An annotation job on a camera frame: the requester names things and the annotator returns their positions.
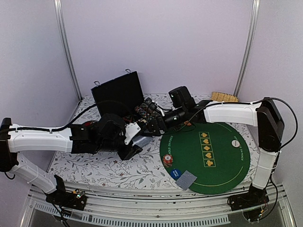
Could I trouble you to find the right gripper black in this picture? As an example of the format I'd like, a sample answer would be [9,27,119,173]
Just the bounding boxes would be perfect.
[143,106,187,137]

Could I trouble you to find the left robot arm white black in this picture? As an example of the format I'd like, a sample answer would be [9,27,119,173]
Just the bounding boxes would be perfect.
[0,115,142,205]

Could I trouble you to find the bamboo mat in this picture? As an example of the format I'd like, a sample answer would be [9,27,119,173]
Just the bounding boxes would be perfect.
[211,92,239,102]

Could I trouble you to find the dealt playing card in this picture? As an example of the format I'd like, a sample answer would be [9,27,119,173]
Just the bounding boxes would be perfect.
[176,170,197,191]

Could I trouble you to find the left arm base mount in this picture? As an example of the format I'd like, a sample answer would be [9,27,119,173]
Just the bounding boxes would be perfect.
[46,175,87,211]

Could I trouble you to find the right aluminium frame post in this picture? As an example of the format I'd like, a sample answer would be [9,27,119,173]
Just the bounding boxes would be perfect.
[233,0,260,96]

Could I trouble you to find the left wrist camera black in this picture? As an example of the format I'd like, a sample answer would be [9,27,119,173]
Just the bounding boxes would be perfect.
[97,113,126,144]

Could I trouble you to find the white dealer button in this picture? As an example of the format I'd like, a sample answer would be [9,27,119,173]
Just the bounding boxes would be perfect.
[232,140,240,148]

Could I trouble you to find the blue playing card deck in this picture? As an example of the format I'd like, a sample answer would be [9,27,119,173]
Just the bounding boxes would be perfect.
[132,136,152,147]

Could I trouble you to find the aluminium front rail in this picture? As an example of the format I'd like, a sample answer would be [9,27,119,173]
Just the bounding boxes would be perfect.
[20,182,296,227]

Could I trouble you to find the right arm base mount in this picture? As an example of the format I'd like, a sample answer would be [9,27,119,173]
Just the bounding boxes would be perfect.
[227,184,269,222]

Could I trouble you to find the red poker chip stack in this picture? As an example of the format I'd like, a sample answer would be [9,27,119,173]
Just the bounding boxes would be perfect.
[162,154,173,168]

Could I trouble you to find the blue small blind button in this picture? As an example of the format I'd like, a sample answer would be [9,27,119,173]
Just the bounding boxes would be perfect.
[170,169,182,180]

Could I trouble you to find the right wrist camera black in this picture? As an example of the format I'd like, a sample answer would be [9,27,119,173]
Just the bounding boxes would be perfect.
[169,86,196,108]

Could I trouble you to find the black poker chip case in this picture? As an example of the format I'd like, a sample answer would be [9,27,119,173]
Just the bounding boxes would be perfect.
[91,71,155,129]

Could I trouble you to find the aluminium frame post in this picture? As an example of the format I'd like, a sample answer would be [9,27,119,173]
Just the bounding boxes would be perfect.
[233,0,260,96]
[53,0,83,101]

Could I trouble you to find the right outer chip row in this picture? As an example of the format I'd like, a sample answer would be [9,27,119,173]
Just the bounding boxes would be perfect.
[140,103,163,118]

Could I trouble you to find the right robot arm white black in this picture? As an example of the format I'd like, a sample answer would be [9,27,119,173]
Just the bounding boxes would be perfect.
[144,97,285,206]

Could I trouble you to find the round red floral coaster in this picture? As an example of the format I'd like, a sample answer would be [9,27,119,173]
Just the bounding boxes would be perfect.
[83,121,98,126]

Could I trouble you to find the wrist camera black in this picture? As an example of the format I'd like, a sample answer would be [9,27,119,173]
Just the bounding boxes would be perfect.
[97,113,126,144]
[169,86,196,108]

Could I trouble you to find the left aluminium frame post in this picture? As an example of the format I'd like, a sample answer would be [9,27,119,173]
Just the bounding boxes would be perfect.
[53,0,83,101]

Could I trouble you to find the green twenty chip stack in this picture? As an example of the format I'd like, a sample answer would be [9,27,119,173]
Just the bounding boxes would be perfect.
[175,126,181,132]

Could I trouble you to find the floral white table cloth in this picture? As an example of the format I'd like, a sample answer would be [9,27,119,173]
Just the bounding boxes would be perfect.
[48,94,259,190]

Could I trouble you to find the round green poker mat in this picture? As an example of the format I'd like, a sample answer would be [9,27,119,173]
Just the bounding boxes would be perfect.
[160,123,250,194]

